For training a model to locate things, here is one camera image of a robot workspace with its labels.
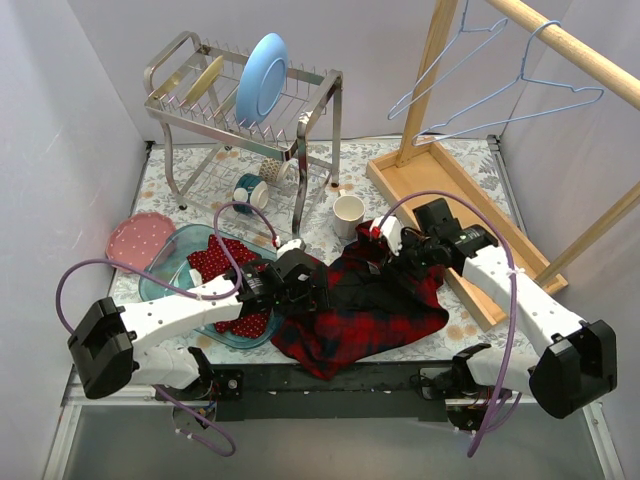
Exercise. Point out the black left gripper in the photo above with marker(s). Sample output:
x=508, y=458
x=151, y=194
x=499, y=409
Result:
x=316, y=286

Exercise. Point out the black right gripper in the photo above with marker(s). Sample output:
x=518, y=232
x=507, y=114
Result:
x=401, y=258

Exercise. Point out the red plaid skirt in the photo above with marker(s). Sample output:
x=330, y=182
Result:
x=369, y=313

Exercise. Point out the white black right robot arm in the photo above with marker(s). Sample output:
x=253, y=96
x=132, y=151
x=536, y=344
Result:
x=575, y=361

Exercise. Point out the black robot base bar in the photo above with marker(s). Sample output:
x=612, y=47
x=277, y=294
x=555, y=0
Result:
x=406, y=389

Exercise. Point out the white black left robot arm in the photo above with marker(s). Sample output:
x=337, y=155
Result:
x=114, y=345

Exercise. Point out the white ceramic mug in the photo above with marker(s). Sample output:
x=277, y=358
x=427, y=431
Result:
x=348, y=213

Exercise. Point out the floral tablecloth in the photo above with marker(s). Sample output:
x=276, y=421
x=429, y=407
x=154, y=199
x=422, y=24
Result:
x=222, y=168

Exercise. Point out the red polka dot cloth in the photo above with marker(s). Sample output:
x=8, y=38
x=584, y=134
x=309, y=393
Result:
x=211, y=263

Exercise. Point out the patterned cup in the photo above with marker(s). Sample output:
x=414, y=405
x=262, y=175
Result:
x=273, y=171

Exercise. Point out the steel dish rack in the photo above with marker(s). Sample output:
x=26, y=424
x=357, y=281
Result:
x=283, y=135

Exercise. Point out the clear blue glass tray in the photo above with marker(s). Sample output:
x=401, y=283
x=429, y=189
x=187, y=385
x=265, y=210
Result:
x=171, y=266

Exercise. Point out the pink polka dot plate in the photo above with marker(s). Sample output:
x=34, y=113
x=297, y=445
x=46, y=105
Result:
x=137, y=240

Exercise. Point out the light blue plate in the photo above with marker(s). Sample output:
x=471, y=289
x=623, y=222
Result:
x=262, y=80

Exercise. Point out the cream yellow plate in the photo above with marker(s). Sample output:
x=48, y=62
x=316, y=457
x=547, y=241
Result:
x=204, y=82

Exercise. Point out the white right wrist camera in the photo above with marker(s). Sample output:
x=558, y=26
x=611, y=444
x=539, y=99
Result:
x=388, y=229

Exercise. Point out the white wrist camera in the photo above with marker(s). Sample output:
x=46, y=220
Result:
x=388, y=229
x=294, y=244

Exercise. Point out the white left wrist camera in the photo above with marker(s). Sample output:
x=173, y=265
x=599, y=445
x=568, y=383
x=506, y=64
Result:
x=294, y=244

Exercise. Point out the wooden clothes rack frame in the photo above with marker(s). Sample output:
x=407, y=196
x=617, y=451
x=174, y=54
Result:
x=429, y=164

